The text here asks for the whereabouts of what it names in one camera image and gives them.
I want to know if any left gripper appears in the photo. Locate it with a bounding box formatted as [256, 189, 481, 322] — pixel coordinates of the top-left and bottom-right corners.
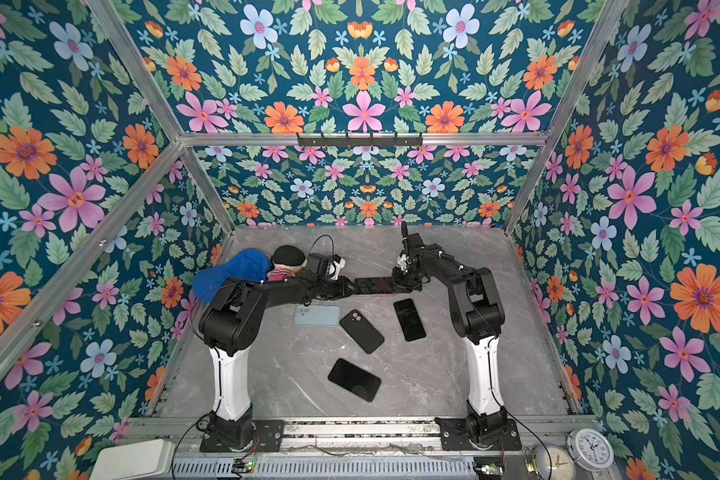
[314, 276, 361, 301]

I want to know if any black phone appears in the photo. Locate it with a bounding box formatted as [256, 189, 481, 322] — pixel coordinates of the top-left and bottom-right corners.
[353, 277, 410, 295]
[328, 358, 381, 402]
[393, 298, 426, 342]

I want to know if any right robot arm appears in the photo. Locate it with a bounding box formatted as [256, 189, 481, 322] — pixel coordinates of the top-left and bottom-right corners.
[392, 222, 508, 447]

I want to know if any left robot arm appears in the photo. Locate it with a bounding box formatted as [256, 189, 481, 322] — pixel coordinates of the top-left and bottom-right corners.
[193, 245, 354, 451]

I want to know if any light blue phone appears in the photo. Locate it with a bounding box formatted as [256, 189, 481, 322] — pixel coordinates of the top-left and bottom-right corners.
[293, 305, 342, 328]

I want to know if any black phone front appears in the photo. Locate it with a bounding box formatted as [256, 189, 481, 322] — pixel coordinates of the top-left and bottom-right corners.
[328, 358, 381, 402]

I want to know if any doll with black hair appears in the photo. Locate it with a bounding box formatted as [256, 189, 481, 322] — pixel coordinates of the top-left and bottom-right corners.
[267, 245, 307, 281]

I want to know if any brass alarm clock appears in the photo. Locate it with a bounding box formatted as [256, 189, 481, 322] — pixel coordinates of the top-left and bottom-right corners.
[528, 445, 577, 480]

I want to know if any white clock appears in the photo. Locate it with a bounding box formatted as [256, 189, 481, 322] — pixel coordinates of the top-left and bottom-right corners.
[567, 428, 615, 472]

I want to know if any white box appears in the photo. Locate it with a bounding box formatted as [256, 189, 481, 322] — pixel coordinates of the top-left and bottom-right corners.
[90, 439, 176, 480]

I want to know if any black phone case with camera hole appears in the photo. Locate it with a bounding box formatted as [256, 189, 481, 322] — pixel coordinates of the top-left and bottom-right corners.
[339, 309, 384, 354]

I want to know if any metal hook rail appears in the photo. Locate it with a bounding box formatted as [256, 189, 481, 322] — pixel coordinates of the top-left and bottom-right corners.
[296, 133, 424, 148]

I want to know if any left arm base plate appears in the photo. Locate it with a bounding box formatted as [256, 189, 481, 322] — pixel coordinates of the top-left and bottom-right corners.
[200, 419, 285, 453]

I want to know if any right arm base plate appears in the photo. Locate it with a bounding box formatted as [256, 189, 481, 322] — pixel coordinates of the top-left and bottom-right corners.
[434, 417, 522, 451]

